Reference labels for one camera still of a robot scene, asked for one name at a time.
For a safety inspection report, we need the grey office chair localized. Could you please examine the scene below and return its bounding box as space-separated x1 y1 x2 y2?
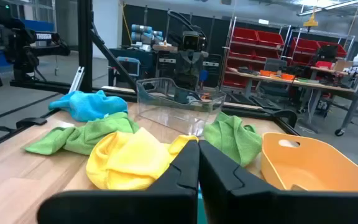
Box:
258 57 289 100

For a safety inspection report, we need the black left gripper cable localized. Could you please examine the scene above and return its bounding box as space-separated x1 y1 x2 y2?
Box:
166 9 209 41

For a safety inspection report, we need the yellow hanging plug box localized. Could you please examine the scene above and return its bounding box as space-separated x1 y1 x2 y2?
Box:
303 12 319 29

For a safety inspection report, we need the wire rack with red bins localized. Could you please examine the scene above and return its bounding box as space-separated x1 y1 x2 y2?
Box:
287 27 356 68
221 17 291 90

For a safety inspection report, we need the yellow microfiber towel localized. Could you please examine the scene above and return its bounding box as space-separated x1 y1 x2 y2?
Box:
85 127 199 191

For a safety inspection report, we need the black aluminium table frame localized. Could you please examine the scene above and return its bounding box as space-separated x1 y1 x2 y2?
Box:
0 0 301 155

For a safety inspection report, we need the blue edged teach pendant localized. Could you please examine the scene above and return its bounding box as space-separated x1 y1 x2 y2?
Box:
116 56 142 82

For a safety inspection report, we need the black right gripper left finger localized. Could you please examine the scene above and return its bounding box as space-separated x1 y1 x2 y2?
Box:
37 139 200 224

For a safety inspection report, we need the clear plastic basket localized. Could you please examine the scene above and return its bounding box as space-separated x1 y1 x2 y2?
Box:
135 77 227 137

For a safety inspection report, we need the orange plastic basket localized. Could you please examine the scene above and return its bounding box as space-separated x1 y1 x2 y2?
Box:
260 132 358 192

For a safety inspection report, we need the cluttered wooden workbench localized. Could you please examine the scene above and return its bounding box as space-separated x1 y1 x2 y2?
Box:
225 67 358 141

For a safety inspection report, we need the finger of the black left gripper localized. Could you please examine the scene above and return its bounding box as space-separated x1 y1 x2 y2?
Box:
190 58 206 90
175 58 191 90

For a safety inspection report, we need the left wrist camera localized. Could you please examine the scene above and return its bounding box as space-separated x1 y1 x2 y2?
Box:
181 30 207 52

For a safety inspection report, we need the green microfiber towel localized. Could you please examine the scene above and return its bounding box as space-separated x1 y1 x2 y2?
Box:
203 111 263 167
23 111 140 156

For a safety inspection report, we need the blue microfiber towel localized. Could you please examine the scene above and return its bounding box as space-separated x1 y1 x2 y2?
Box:
197 183 208 224
48 90 129 123

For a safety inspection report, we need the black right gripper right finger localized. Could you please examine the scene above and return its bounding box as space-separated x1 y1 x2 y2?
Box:
198 139 358 224

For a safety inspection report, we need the silver metal bracket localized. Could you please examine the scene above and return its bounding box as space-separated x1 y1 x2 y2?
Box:
68 66 86 94

